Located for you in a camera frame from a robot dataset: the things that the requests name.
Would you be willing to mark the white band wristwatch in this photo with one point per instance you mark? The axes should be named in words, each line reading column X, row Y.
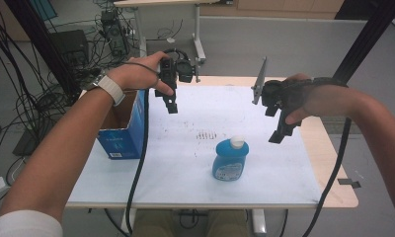
column 113, row 88

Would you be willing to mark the small white plug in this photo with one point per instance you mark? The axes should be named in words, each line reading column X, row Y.
column 170, row 40

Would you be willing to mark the black equipment box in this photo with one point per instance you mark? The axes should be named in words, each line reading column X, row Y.
column 70, row 46

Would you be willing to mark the white table mat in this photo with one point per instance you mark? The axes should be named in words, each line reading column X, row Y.
column 185, row 184

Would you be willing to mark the blue bottle with white cap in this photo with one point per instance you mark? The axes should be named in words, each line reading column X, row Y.
column 230, row 161

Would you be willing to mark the person's right hand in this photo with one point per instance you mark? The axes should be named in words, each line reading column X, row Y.
column 327, row 102

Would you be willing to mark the grey floor mat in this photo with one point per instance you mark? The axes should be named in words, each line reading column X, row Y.
column 333, row 126

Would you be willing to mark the teal panel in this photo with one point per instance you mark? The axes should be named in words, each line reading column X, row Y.
column 44, row 8

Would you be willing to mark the white desk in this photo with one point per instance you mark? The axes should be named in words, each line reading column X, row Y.
column 142, row 29

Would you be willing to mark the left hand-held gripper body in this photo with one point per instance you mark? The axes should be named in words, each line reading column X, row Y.
column 168, row 70

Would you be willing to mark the person's white shirt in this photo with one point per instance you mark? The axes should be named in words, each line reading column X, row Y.
column 24, row 225

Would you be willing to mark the black metal frame post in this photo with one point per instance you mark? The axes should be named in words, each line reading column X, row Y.
column 44, row 46
column 370, row 36

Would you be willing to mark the dark floor board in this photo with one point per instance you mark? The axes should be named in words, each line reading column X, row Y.
column 31, row 141

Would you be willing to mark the wooden cabinets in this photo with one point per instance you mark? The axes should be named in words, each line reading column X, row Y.
column 284, row 6

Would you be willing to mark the wooden table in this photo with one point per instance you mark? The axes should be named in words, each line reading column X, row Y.
column 320, row 154

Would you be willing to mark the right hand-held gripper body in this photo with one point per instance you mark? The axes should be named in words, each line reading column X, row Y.
column 281, row 94

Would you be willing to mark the black tape piece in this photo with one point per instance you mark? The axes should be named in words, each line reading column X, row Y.
column 348, row 183

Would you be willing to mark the blue cardboard box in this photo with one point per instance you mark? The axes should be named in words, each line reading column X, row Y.
column 126, row 141

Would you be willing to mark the person's left hand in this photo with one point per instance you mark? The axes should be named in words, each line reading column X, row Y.
column 136, row 75

